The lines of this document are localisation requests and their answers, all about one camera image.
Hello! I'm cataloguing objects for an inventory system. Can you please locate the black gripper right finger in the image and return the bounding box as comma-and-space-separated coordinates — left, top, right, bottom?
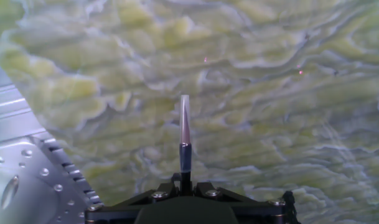
194, 182, 287, 220

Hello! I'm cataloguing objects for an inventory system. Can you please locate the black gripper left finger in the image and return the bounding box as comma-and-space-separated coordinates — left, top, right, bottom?
85, 182, 181, 220

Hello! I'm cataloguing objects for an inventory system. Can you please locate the brown calligraphy brush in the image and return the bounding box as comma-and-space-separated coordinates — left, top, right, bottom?
179, 94, 194, 197

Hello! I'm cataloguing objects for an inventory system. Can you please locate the black pen rack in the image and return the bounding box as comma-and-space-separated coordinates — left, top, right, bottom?
281, 190, 302, 224

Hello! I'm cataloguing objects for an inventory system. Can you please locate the green marble pattern mat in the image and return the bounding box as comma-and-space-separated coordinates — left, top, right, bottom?
0, 0, 379, 224

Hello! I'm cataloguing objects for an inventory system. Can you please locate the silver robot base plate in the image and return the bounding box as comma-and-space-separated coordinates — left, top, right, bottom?
0, 133, 105, 224

